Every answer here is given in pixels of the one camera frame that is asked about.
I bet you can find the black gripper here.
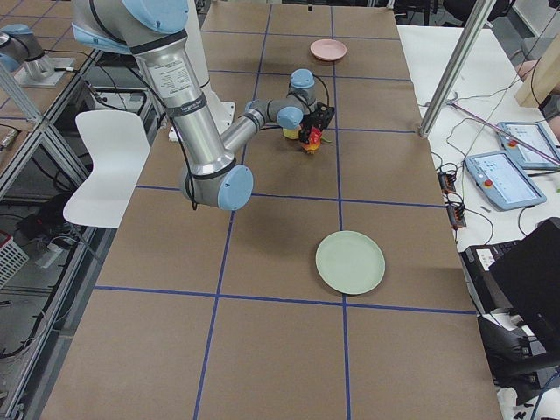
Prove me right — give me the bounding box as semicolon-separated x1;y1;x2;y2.
298;103;335;144

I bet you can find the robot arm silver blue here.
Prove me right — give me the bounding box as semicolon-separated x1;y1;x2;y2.
73;1;335;211
1;24;74;88

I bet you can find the yellow green peach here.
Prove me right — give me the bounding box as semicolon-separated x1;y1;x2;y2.
283;128;300;140

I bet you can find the pink plate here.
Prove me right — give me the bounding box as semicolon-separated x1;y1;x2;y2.
310;38;347;62

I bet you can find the green plate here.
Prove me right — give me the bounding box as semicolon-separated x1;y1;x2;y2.
315;230;386;295

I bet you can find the white chair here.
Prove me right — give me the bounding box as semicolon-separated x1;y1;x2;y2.
63;109;151;228

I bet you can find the near teach pendant tablet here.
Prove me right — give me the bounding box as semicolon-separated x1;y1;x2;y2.
465;151;547;211

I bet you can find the teach pendant tablet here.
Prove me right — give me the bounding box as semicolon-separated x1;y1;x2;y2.
497;122;559;170
465;151;547;211

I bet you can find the far teach pendant tablet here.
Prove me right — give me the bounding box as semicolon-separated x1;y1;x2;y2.
497;122;559;170

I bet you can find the black computer case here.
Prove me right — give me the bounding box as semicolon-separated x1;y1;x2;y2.
460;217;559;404

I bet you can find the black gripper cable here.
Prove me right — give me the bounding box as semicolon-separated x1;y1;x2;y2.
314;74;332;109

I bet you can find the aluminium frame post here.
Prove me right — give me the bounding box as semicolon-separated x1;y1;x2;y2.
418;0;495;137

